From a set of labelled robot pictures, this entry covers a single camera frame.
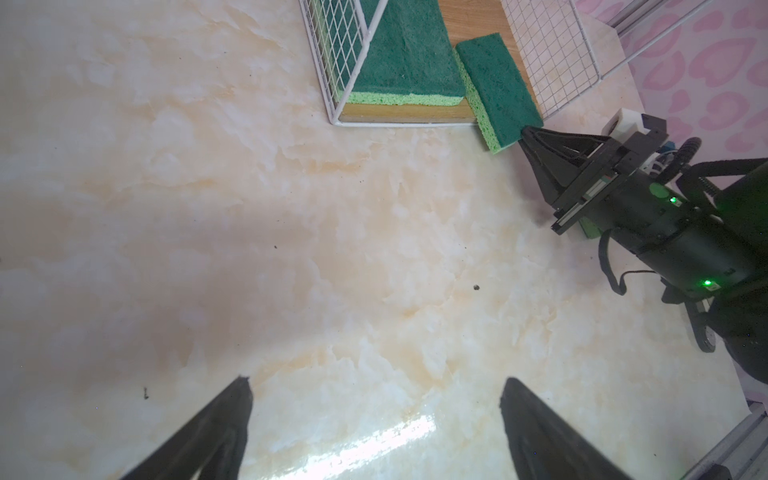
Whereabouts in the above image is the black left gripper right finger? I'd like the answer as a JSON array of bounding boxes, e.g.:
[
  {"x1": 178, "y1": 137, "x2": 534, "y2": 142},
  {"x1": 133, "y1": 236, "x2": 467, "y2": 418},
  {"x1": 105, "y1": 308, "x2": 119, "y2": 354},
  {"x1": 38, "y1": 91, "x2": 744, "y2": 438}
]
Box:
[{"x1": 500, "y1": 378, "x2": 628, "y2": 480}]

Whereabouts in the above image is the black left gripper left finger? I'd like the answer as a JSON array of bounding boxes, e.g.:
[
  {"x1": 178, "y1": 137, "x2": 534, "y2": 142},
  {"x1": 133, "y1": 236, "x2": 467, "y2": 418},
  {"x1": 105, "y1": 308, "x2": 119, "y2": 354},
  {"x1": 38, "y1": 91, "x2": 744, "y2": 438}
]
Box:
[{"x1": 124, "y1": 376, "x2": 253, "y2": 479}]

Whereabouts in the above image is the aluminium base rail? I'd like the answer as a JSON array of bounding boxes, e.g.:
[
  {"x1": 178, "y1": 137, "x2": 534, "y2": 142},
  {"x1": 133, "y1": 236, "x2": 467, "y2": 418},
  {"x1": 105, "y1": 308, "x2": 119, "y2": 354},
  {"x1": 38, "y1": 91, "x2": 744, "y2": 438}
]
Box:
[{"x1": 683, "y1": 403, "x2": 767, "y2": 479}]

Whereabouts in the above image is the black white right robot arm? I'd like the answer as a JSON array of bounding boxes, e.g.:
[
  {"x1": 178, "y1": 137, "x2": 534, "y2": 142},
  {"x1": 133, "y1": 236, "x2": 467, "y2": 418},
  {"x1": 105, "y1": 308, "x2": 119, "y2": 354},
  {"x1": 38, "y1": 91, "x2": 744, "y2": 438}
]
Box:
[{"x1": 520, "y1": 114, "x2": 767, "y2": 381}]

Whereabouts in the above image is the white wire wooden shelf rack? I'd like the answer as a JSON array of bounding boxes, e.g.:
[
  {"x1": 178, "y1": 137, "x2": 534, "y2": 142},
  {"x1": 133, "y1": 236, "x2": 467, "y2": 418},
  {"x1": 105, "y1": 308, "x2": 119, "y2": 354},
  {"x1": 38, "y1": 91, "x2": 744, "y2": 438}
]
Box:
[{"x1": 300, "y1": 1, "x2": 692, "y2": 127}]

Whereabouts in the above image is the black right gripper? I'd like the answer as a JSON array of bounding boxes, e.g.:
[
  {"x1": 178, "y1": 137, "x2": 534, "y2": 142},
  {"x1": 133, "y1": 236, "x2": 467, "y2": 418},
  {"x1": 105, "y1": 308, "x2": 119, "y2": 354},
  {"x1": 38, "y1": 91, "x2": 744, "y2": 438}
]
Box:
[{"x1": 520, "y1": 114, "x2": 756, "y2": 300}]

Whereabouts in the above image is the green scouring pad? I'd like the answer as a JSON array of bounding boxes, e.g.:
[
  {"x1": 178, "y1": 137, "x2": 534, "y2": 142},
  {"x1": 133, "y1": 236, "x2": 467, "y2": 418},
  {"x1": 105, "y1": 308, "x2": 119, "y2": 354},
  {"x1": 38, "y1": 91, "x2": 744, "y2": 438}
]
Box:
[{"x1": 309, "y1": 1, "x2": 465, "y2": 106}]

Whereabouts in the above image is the green sponge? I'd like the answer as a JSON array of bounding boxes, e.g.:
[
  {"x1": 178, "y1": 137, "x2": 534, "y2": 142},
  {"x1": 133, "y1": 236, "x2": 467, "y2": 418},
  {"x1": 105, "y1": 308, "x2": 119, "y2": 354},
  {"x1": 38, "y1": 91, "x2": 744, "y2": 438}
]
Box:
[
  {"x1": 453, "y1": 33, "x2": 543, "y2": 154},
  {"x1": 579, "y1": 217, "x2": 602, "y2": 239}
]

